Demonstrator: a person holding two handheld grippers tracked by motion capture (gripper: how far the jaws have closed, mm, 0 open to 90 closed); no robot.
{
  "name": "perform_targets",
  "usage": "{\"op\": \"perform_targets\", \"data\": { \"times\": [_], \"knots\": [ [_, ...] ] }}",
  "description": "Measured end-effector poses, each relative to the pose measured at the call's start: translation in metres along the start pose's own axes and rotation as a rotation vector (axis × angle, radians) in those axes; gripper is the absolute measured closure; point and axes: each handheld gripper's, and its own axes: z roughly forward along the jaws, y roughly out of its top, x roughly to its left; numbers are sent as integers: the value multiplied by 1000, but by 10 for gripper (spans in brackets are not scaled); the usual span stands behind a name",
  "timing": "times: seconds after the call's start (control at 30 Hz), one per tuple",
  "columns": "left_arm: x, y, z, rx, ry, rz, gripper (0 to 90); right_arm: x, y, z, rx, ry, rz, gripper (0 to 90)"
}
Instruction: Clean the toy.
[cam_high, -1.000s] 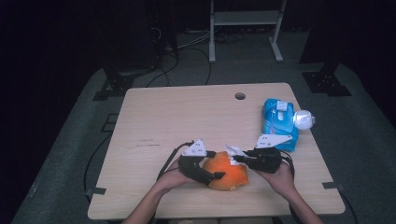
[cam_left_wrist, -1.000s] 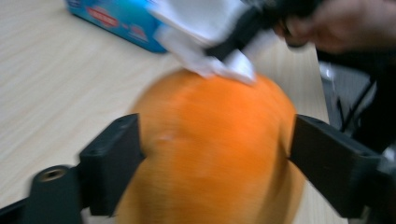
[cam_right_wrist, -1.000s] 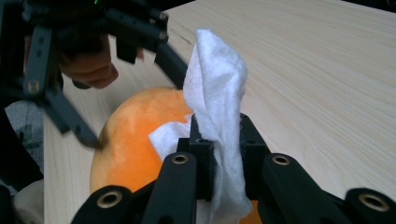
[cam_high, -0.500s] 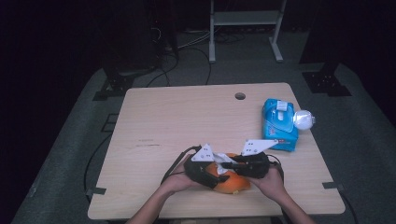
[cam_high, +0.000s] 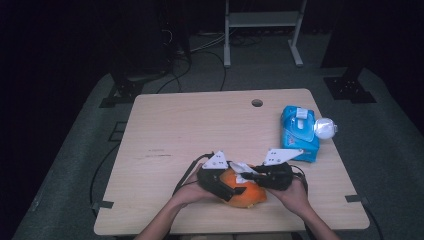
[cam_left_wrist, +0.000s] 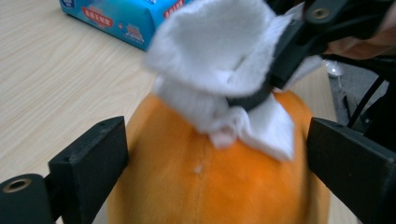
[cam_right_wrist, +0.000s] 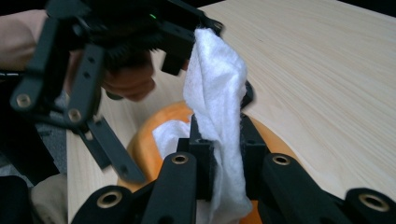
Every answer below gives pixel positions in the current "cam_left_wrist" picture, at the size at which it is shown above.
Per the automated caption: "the small white round object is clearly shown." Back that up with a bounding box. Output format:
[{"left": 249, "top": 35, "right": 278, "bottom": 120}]
[{"left": 324, "top": 60, "right": 344, "bottom": 79}]

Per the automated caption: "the blue wet wipe pack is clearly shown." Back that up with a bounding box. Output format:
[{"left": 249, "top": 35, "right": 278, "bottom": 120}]
[{"left": 59, "top": 0, "right": 195, "bottom": 52}]

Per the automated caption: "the white wet wipe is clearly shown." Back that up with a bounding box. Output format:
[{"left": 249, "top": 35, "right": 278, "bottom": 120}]
[{"left": 143, "top": 0, "right": 325, "bottom": 162}]

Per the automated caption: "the orange plush toy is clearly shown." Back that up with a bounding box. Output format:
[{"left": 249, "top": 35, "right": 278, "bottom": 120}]
[{"left": 106, "top": 90, "right": 331, "bottom": 224}]

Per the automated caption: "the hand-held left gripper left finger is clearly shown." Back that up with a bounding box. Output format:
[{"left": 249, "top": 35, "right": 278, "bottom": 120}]
[{"left": 47, "top": 116, "right": 130, "bottom": 224}]

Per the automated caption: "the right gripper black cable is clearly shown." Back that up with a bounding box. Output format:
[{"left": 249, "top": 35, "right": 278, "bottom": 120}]
[{"left": 346, "top": 74, "right": 388, "bottom": 129}]

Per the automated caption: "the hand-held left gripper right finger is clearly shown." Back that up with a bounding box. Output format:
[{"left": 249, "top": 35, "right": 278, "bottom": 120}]
[{"left": 305, "top": 117, "right": 396, "bottom": 224}]

